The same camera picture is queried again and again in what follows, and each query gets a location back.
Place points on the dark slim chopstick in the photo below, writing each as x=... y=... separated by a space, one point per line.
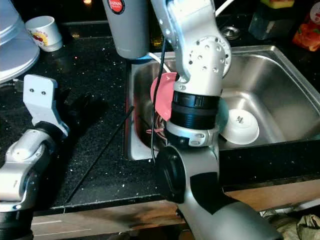
x=100 y=155
x=155 y=131

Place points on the pink plastic plate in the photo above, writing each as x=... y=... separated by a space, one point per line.
x=162 y=97

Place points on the stainless steel bowl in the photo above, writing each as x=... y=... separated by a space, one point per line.
x=160 y=136

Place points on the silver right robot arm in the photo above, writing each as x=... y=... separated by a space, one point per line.
x=200 y=55

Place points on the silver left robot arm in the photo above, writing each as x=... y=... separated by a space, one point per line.
x=30 y=165

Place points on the white Hello Kitty mug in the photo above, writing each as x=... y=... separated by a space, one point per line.
x=45 y=32

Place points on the grey water filter canister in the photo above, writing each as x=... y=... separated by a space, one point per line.
x=125 y=37

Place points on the brown cabinet front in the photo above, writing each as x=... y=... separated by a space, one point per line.
x=105 y=220

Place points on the glass oil bottle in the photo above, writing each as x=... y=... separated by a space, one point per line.
x=155 y=27

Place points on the teal plate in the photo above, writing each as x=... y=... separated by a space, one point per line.
x=223 y=112

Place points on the white ceramic bowl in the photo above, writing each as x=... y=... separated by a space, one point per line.
x=240 y=127

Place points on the round metal hole cover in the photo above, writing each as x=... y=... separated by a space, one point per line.
x=230 y=31

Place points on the stainless steel sink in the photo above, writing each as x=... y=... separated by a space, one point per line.
x=280 y=90

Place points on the black sponge holder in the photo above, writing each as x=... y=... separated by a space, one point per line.
x=267 y=25

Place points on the yellow pink sponge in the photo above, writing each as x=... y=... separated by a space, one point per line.
x=277 y=4

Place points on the crumpled green bag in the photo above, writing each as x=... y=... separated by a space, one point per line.
x=295 y=225

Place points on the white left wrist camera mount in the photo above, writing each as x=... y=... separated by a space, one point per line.
x=42 y=97

